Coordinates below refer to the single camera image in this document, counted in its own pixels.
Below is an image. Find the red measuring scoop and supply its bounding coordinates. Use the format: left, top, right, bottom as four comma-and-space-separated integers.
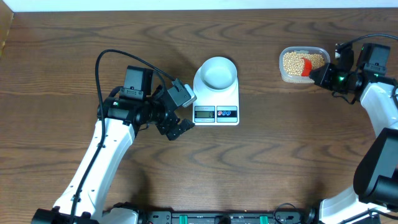
301, 57, 312, 77

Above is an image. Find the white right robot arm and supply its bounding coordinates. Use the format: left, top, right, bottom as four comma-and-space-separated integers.
309, 43, 397, 223

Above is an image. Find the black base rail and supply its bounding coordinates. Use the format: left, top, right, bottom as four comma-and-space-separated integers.
105, 202, 382, 224

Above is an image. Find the clear plastic container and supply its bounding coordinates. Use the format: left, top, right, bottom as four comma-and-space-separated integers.
279, 46, 331, 84

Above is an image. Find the white digital kitchen scale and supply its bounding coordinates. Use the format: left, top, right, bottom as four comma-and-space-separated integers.
192, 72, 240, 126

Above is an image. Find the white round bowl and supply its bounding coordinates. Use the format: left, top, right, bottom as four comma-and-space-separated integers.
199, 57, 238, 90

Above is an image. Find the pile of soybeans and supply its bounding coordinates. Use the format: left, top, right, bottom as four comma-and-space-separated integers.
282, 52, 325, 77

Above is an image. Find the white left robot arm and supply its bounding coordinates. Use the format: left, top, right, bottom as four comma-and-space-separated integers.
32, 66, 196, 224

